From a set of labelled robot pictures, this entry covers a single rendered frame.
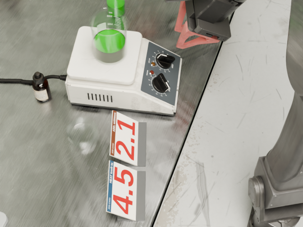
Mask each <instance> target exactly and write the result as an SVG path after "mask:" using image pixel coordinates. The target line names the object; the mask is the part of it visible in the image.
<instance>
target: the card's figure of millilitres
mask: <svg viewBox="0 0 303 227"><path fill-rule="evenodd" d="M135 141H136V121H133V120H131V119H129V118H127V117H125V116H123V115H121V114H118V113H117V116H116V132H115V155H117V156H119V157H121V158H124V159H126V160H129V161H131V162H134V163H135Z"/></svg>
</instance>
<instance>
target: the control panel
mask: <svg viewBox="0 0 303 227"><path fill-rule="evenodd" d="M160 53H163V54H167V55H170V56H174V57H175V61H174V62H172V63H171V66H170V67H169V68H167V69H164V68H162V67H160V66H159V65H158V63H157V61H156V57H157V55H158V54H160ZM180 58H181V57H179V56H177V55H175V54H173V53H171V52H169V51H167V50H165V49H163V48H161V47H159V46H157V45H155V44H153V43H151V42H149V43H148V48H147V55H146V61H145V66H144V72H143V77H142V84H141V91H142V92H145V93H147V94H149V95H151V96H153V97H156V98H158V99H160V100H162V101H164V102H166V103H168V104H171V105H173V106H175V99H176V91H177V84H178V76H179V66H180ZM152 62H154V63H155V66H153V65H152ZM150 71H153V72H154V74H151V73H150ZM160 73H162V74H163V75H164V76H165V78H166V80H167V82H168V84H169V86H170V88H169V89H168V90H167V91H166V92H164V93H160V92H158V91H157V90H155V88H154V87H153V84H152V81H153V79H154V78H155V77H157V76H158V75H159V74H160Z"/></svg>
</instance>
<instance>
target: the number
mask: <svg viewBox="0 0 303 227"><path fill-rule="evenodd" d="M133 198H134V171H133V170H131V169H128V168H125V167H123V166H120V165H118V164H115V163H114V170H113V186H112V203H111V210H112V211H114V212H117V213H120V214H123V215H126V216H129V217H132V218H133Z"/></svg>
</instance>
